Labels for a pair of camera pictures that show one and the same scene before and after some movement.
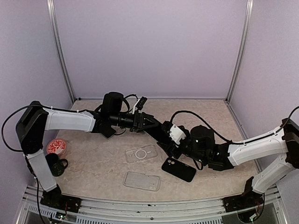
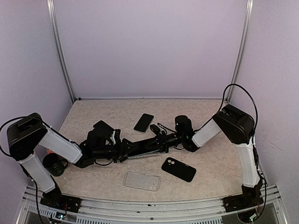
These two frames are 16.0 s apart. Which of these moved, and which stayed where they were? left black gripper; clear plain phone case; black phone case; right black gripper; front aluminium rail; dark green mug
Moved: left black gripper; right black gripper
Stayed: clear plain phone case; black phone case; dark green mug; front aluminium rail
